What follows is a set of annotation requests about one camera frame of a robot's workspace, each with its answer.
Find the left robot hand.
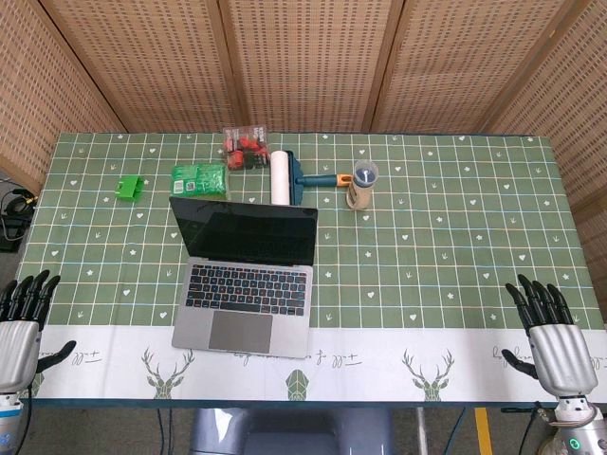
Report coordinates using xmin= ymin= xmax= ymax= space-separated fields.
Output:
xmin=0 ymin=269 xmax=78 ymax=394

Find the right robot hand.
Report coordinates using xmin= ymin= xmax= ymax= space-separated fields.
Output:
xmin=501 ymin=273 xmax=599 ymax=396

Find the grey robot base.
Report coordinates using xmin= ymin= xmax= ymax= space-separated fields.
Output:
xmin=189 ymin=407 xmax=395 ymax=455

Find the green plaid tablecloth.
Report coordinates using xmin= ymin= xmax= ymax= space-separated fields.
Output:
xmin=0 ymin=131 xmax=607 ymax=405

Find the black cables and power strip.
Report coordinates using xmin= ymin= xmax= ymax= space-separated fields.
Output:
xmin=0 ymin=174 xmax=39 ymax=253

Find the small green plastic box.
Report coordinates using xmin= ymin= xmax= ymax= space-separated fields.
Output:
xmin=117 ymin=174 xmax=146 ymax=204

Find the red and black clips pack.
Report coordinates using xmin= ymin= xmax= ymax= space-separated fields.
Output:
xmin=222 ymin=125 xmax=269 ymax=172

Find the silver laptop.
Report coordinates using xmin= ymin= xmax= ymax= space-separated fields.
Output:
xmin=169 ymin=195 xmax=320 ymax=360

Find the green packaged sponge pack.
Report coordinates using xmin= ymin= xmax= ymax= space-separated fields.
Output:
xmin=170 ymin=162 xmax=230 ymax=200

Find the clear cylindrical tube container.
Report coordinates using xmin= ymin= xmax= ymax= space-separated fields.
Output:
xmin=344 ymin=159 xmax=379 ymax=210

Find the white lint roller teal handle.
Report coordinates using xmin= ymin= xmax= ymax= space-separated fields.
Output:
xmin=269 ymin=149 xmax=354 ymax=208

